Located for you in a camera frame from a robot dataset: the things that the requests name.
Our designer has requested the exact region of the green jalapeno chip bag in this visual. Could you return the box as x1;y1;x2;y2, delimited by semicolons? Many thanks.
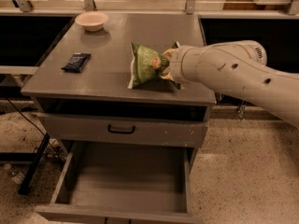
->
128;41;181;90

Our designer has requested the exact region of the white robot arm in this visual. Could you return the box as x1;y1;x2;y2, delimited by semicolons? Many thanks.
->
164;40;299;127

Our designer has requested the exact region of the closed grey top drawer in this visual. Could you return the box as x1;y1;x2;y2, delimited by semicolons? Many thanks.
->
38;113;207;147

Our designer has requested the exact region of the grey drawer cabinet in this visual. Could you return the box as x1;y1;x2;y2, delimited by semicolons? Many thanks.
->
21;12;217;224

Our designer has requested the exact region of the dark blue snack bag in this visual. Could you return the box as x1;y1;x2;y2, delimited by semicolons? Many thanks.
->
62;53;91;73

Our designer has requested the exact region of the open grey middle drawer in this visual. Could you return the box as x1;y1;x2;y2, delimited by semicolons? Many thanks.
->
36;142;201;224

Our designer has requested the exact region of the white bowl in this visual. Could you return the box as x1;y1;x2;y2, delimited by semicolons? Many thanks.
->
75;11;108;32

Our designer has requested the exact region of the black table leg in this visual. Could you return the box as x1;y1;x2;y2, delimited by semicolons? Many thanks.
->
18;133;50;195

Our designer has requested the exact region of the black drawer handle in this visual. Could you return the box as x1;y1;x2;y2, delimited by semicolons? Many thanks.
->
107;124;135;134

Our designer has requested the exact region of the black cable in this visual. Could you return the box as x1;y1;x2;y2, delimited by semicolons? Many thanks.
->
4;96;64;161

